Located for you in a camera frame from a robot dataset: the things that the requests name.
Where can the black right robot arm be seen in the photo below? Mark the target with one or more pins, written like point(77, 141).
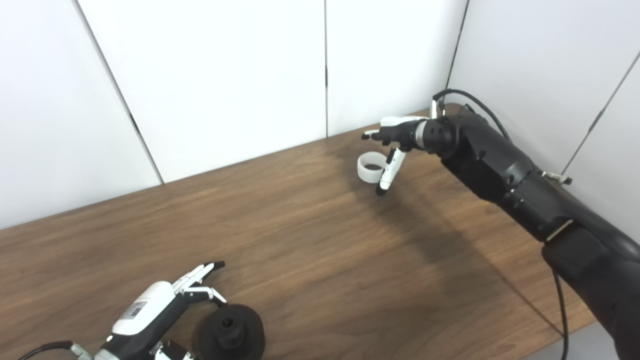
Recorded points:
point(500, 165)

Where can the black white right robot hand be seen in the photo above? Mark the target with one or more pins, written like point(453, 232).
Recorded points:
point(402, 132)

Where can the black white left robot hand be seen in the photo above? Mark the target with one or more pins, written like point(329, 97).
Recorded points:
point(145, 312)

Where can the round black stepped part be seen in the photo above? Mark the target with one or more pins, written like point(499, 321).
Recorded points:
point(250, 340)

